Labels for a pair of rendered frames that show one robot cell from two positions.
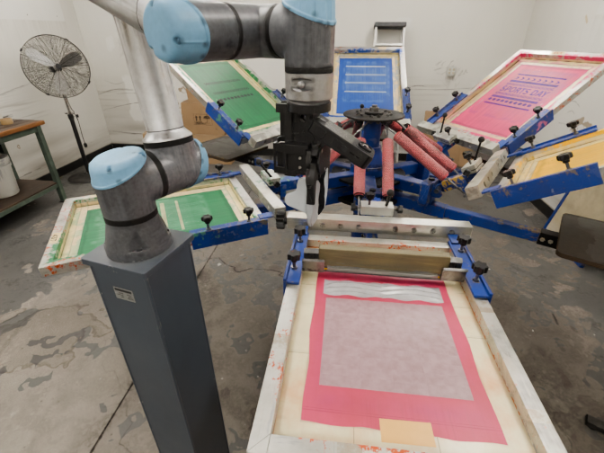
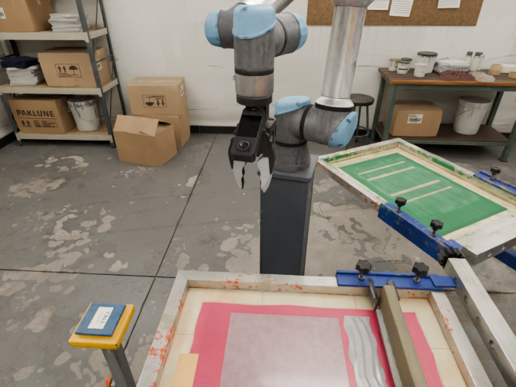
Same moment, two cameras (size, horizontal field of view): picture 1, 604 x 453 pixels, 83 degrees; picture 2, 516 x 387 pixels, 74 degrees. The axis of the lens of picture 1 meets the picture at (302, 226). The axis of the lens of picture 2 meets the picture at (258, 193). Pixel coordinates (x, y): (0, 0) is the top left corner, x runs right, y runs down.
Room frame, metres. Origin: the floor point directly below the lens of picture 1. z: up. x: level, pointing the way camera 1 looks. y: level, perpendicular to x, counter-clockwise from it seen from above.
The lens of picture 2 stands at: (0.55, -0.69, 1.75)
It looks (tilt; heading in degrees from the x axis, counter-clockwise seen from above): 32 degrees down; 87
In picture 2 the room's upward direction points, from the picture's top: straight up
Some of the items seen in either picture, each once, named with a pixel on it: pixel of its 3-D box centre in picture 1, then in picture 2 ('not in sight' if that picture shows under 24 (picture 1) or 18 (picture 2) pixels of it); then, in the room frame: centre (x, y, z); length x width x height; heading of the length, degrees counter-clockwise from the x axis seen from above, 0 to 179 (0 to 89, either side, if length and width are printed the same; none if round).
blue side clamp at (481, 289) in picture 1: (466, 271); not in sight; (0.91, -0.54, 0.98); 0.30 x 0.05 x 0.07; 173
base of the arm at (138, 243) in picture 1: (135, 227); (289, 150); (0.72, 0.40, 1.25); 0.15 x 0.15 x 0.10
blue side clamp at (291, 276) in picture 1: (297, 260); (386, 286); (0.97, 0.02, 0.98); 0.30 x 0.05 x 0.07; 173
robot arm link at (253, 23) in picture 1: (251, 31); (274, 34); (0.62, 0.08, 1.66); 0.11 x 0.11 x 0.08; 53
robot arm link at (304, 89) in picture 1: (308, 88); (253, 84); (0.58, -0.01, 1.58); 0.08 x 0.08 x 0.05
